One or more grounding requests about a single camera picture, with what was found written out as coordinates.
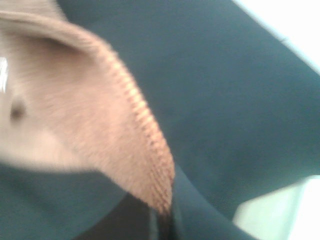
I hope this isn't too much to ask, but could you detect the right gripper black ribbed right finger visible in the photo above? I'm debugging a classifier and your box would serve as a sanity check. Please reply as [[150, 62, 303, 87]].
[[170, 165, 253, 240]]

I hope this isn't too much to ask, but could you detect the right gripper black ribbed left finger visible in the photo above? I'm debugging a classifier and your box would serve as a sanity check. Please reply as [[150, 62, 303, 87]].
[[77, 193, 151, 240]]

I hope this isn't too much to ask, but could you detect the brown microfibre towel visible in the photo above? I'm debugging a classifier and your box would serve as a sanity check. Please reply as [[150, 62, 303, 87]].
[[0, 0, 175, 216]]

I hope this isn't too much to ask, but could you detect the white plastic storage box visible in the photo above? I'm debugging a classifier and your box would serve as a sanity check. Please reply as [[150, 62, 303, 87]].
[[232, 175, 320, 240]]

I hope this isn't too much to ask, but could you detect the black table cloth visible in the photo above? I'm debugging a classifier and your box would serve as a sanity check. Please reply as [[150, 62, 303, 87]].
[[0, 0, 320, 240]]

